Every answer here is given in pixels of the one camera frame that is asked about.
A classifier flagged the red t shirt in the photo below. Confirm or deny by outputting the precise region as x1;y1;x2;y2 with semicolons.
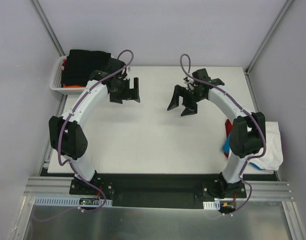
223;118;234;160

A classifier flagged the blue t shirt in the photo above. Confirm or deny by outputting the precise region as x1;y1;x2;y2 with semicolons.
220;134;266;171

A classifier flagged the white plastic basket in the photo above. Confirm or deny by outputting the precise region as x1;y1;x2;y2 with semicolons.
50;56;86;95

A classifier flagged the white t shirt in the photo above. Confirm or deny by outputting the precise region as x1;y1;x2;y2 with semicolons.
249;121;283;171

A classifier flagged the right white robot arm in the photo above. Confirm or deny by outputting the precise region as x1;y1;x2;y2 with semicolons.
167;68;266;199

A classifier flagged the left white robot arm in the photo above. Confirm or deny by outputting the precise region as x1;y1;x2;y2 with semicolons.
49;58;140;195

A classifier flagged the black t shirt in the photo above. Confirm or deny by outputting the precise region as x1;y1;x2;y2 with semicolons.
61;49;111;87

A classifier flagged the pink t shirt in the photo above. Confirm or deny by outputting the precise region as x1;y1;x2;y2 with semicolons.
61;58;67;71

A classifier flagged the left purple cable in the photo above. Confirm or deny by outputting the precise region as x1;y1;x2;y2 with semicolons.
32;49;135;222

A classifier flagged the purple cable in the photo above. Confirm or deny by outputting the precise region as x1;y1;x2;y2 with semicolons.
180;53;267;218
32;49;135;222

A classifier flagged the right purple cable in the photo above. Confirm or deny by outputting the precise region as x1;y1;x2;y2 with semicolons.
180;53;267;218

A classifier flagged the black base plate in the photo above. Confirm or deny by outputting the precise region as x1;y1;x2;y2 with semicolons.
69;173;246;209

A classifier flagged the right white cable duct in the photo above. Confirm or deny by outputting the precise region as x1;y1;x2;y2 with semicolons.
203;200;220;211

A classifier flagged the white cable duct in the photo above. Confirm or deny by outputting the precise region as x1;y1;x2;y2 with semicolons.
34;196;113;208
203;200;220;211

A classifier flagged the aluminium rail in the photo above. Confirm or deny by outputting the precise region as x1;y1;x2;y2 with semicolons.
24;176;295;202

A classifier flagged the left white cable duct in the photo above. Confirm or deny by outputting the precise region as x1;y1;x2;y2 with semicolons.
34;196;113;208

